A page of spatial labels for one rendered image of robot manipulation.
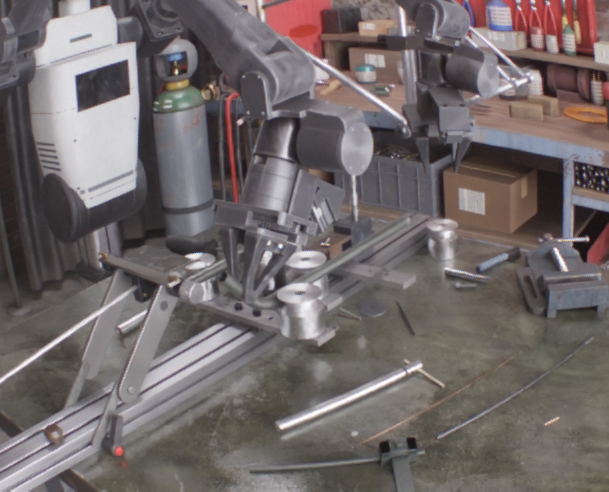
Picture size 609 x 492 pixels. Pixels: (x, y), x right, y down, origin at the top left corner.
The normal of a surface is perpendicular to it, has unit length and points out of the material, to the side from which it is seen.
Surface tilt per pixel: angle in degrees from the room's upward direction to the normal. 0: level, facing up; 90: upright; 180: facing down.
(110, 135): 90
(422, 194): 90
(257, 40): 44
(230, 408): 0
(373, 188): 90
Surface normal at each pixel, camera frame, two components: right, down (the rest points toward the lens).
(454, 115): 0.05, 0.52
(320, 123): -0.61, 0.39
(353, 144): 0.78, 0.18
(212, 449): -0.08, -0.93
